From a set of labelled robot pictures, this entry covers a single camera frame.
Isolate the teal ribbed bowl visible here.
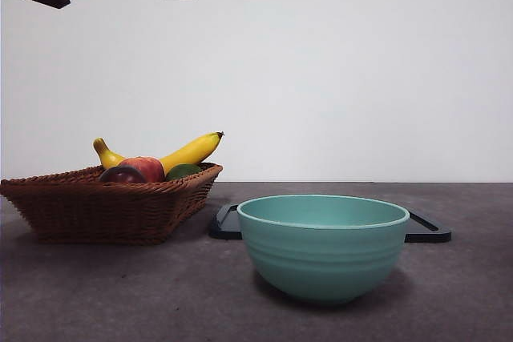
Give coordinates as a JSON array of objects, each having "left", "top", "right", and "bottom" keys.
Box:
[{"left": 236, "top": 194, "right": 411, "bottom": 305}]

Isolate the dark purple plum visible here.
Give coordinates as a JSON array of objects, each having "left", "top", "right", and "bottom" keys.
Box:
[{"left": 99, "top": 165, "right": 147, "bottom": 184}]

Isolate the yellow banana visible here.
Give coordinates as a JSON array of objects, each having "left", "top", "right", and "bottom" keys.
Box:
[{"left": 93, "top": 131, "right": 224, "bottom": 177}]

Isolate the dark rectangular tray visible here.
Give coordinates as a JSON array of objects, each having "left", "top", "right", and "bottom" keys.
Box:
[{"left": 208, "top": 203, "right": 453, "bottom": 244}]

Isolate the red orange peach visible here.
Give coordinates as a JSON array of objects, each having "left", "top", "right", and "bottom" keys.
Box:
[{"left": 119, "top": 156, "right": 166, "bottom": 183}]

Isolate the brown wicker basket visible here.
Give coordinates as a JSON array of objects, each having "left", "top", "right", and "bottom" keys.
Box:
[{"left": 0, "top": 162, "right": 224, "bottom": 246}]

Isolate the green avocado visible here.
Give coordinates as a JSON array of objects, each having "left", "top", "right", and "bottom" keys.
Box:
[{"left": 164, "top": 163, "right": 203, "bottom": 182}]

